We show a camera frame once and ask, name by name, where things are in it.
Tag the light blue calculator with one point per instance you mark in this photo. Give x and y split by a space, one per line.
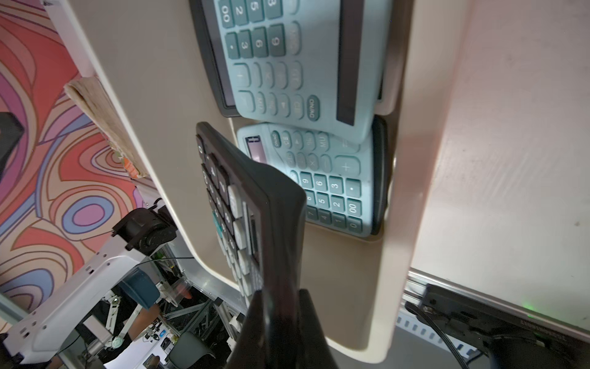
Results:
309 64
336 174

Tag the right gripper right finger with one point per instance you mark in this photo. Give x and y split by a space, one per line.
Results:
313 352

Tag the white plastic storage box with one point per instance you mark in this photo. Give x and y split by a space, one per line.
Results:
146 56

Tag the orange paperback book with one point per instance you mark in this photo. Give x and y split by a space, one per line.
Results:
89 95

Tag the black calculator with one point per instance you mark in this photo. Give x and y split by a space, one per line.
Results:
212 53
263 212
381 172

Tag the black calculator front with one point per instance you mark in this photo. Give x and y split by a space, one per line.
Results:
212 53

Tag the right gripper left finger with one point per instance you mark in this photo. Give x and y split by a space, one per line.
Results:
249 352

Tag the light blue calculator front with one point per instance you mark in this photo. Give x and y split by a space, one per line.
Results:
336 174

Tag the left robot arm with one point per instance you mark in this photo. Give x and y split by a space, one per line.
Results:
36 339

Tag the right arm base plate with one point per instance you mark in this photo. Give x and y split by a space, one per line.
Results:
470 330

